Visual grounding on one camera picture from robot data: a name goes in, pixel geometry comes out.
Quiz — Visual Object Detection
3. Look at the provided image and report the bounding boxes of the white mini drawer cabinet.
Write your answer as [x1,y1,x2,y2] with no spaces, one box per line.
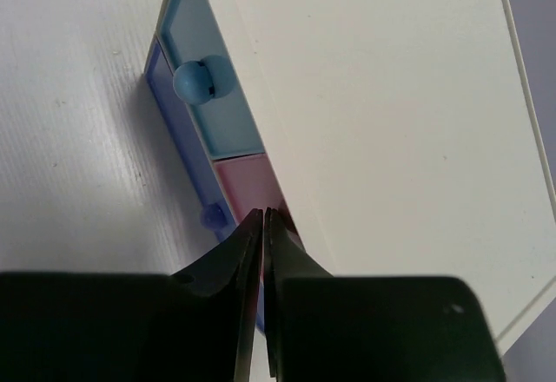
[208,0,555,352]

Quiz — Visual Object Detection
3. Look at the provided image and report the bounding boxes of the light blue small drawer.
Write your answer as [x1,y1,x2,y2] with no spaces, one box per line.
[158,0,264,159]

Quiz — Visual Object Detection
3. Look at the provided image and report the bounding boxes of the pink drawer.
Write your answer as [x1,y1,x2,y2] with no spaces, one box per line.
[214,154,305,249]

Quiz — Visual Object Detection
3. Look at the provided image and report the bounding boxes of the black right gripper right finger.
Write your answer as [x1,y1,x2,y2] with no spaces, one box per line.
[263,208,506,381]

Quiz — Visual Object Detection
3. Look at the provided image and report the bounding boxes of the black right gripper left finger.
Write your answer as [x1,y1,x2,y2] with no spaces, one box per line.
[1,209,263,381]

